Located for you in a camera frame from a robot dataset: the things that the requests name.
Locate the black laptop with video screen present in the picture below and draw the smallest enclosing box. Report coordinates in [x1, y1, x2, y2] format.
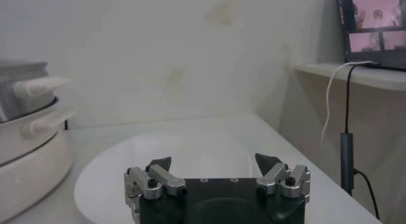
[334, 0, 406, 70]

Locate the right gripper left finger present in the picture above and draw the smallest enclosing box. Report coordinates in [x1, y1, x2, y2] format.
[123, 156, 187, 207]

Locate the white thin cable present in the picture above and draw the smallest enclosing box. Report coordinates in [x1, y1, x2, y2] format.
[320, 60, 375, 150]

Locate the black cable with adapter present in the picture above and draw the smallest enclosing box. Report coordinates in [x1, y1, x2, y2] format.
[339, 62, 381, 220]

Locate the white round plate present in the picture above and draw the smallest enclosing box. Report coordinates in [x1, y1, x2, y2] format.
[73, 131, 254, 224]

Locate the cream electric pot base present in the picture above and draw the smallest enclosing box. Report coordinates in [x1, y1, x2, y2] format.
[0, 98, 77, 223]

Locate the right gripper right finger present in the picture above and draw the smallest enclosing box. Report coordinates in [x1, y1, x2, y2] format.
[254, 152, 311, 203]

